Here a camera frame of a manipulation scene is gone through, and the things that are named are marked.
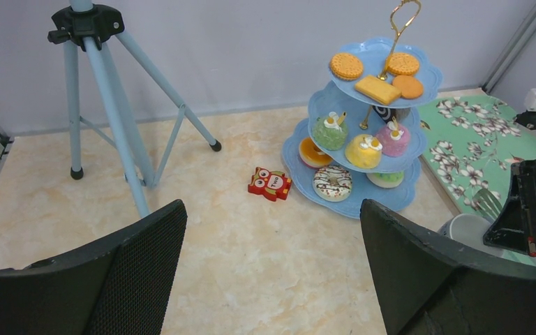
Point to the chocolate swirl roll cake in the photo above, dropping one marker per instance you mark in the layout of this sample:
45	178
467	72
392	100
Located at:
388	114

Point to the pink dome cake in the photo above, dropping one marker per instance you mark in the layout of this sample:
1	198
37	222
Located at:
394	138

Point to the red owl toy block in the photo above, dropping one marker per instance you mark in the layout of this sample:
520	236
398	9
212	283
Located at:
272	185

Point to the blue three-tier cake stand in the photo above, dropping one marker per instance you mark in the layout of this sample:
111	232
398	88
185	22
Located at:
340	96

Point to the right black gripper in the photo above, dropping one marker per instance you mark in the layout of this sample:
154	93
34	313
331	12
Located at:
430	284

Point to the yellow dome cake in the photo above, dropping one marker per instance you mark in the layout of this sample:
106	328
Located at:
364	151

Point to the green dome cake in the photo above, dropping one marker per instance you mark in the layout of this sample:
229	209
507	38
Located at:
330	131

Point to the yellow rectangular biscuit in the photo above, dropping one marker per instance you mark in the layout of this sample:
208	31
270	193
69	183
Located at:
378	90

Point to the green floral serving tray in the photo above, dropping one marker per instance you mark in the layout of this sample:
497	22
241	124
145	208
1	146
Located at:
472	142

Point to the white chocolate drizzle donut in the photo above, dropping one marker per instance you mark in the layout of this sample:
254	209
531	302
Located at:
332	183

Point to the green glazed donut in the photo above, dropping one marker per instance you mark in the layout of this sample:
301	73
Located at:
386	180

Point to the light blue tripod stand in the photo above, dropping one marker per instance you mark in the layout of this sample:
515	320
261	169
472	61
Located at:
87	27

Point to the round orange biscuit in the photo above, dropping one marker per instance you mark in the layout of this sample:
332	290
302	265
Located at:
401	63
346	66

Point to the small brown cookie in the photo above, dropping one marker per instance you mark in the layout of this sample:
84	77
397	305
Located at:
409	86

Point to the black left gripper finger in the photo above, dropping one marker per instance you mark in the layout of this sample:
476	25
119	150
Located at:
118	284

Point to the orange glazed donut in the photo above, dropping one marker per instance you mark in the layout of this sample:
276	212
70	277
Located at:
311	155

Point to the white grey teacup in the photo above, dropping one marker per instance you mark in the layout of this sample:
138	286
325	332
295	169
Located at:
469	229

